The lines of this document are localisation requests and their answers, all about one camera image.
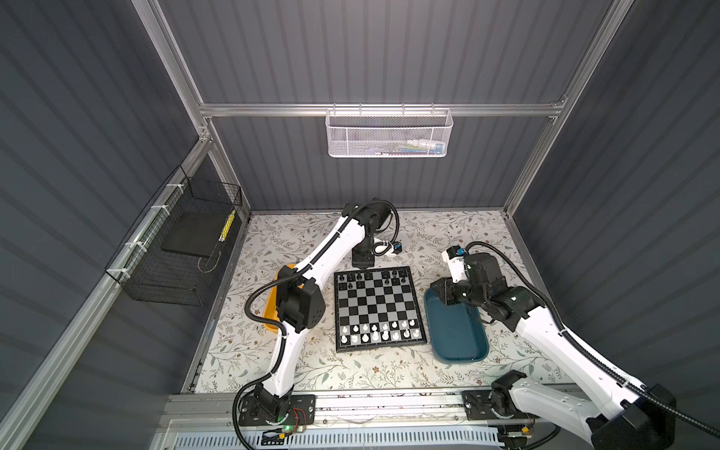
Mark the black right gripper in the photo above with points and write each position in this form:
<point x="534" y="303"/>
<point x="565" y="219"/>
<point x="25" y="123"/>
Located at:
<point x="444" y="289"/>

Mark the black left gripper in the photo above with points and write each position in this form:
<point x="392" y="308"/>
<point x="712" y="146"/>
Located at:
<point x="362" y="261"/>

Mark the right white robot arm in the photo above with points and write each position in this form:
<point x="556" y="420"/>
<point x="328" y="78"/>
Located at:
<point x="617" y="411"/>

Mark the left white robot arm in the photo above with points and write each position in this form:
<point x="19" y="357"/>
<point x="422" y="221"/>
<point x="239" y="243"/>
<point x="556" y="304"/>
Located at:
<point x="300" y="304"/>

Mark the teal plastic tray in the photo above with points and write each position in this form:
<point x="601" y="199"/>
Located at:
<point x="456" y="334"/>

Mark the black white chessboard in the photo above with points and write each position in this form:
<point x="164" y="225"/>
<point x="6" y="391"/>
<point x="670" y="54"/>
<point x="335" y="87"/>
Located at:
<point x="377" y="308"/>

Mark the yellow plastic tray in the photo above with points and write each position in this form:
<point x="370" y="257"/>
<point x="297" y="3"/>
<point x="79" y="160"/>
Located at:
<point x="270" y="310"/>

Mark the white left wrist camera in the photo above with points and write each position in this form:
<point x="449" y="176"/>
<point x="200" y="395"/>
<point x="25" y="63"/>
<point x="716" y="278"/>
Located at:
<point x="386" y="248"/>

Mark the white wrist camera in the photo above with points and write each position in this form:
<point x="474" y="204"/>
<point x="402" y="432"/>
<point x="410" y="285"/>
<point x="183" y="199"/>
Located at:
<point x="386" y="248"/>
<point x="454" y="257"/>

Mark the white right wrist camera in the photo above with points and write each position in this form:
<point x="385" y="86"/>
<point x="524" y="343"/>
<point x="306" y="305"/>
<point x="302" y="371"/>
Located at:
<point x="454" y="257"/>

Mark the white wire mesh basket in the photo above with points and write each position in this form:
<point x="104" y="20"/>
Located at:
<point x="388" y="134"/>

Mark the black wire basket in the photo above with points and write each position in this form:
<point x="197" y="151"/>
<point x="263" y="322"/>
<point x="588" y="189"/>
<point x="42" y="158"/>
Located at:
<point x="185" y="245"/>

